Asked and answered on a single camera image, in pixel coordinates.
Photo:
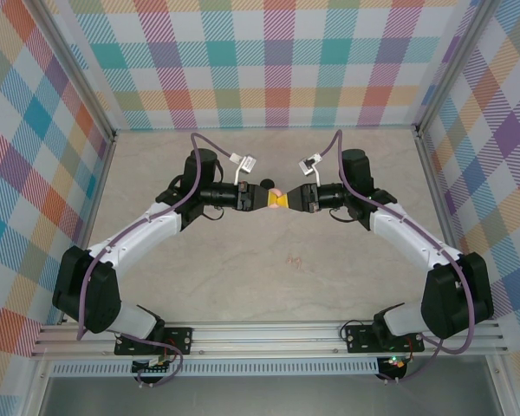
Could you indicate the pink round charging case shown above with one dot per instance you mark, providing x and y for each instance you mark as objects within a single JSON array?
[{"x": 277, "y": 191}]

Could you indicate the black glossy charging case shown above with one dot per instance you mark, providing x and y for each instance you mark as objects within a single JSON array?
[{"x": 267, "y": 183}]

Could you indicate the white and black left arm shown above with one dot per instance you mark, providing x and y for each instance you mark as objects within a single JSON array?
[{"x": 138, "y": 236}]

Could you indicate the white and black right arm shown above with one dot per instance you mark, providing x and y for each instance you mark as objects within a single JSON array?
[{"x": 411, "y": 242}]

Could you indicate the small controller board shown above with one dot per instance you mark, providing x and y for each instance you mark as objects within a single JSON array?
[
  {"x": 394, "y": 362},
  {"x": 151, "y": 368}
]

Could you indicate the grey metal panel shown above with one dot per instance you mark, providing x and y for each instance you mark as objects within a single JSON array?
[{"x": 264, "y": 396}]

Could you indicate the aluminium frame floor rail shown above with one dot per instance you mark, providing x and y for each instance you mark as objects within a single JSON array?
[
  {"x": 91, "y": 216},
  {"x": 443, "y": 216}
]

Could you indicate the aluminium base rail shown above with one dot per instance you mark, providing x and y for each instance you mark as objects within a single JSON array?
[{"x": 264, "y": 336}]

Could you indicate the aluminium frame post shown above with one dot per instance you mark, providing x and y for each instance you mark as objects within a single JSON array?
[
  {"x": 456, "y": 65},
  {"x": 80, "y": 65}
]

